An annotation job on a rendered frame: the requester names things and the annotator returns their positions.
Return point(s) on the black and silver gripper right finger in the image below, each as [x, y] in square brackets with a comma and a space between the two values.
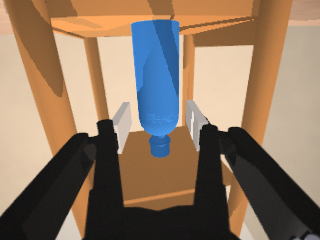
[282, 207]

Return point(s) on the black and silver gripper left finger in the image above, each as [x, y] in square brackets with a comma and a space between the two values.
[40, 210]

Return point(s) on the blue bottle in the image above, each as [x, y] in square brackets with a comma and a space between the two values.
[156, 62]

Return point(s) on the brown wooden shelving unit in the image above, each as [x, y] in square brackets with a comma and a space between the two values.
[147, 181]

